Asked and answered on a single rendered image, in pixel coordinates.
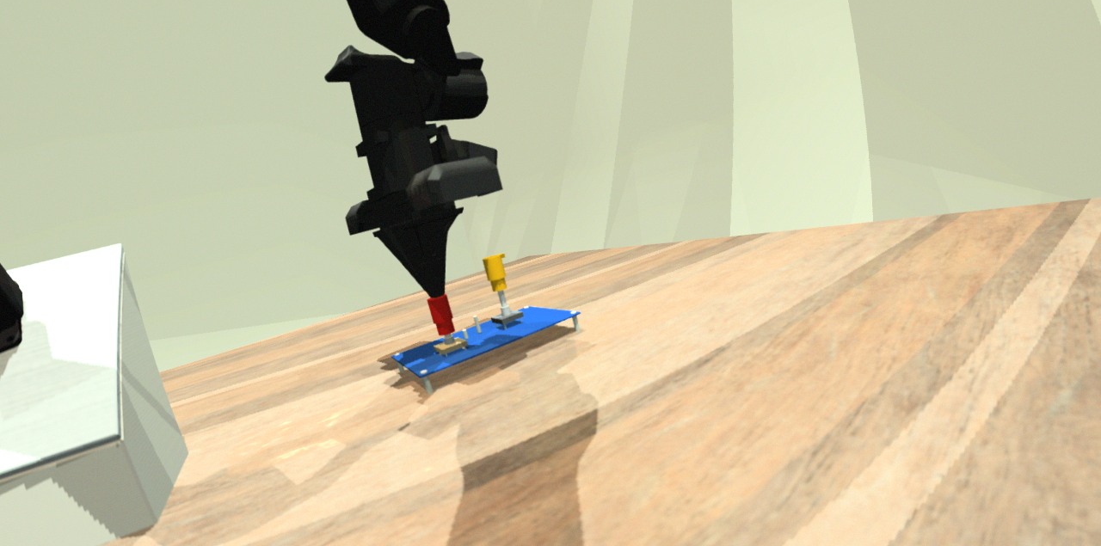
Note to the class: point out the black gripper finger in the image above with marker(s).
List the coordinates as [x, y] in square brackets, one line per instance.
[386, 236]
[424, 242]

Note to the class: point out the blue circuit board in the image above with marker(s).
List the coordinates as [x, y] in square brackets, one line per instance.
[503, 329]

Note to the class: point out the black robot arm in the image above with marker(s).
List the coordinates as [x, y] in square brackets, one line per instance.
[441, 84]

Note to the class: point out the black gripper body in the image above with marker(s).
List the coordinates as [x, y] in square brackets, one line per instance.
[407, 183]

